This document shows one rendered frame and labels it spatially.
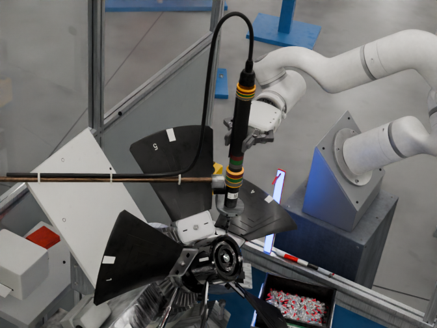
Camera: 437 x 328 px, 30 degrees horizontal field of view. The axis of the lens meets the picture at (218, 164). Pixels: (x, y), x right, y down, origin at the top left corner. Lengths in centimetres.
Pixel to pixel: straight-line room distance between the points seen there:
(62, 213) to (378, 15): 433
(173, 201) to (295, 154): 247
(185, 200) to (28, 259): 55
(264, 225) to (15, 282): 72
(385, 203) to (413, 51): 94
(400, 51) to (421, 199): 250
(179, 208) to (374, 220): 85
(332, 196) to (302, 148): 197
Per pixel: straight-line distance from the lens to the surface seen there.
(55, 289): 245
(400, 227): 417
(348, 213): 259
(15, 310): 240
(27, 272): 236
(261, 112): 200
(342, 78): 200
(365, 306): 256
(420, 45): 194
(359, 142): 254
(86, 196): 213
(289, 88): 209
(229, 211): 204
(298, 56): 203
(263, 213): 225
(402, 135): 245
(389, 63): 196
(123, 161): 307
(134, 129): 306
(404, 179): 448
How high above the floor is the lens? 264
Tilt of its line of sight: 38 degrees down
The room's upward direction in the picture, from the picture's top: 7 degrees clockwise
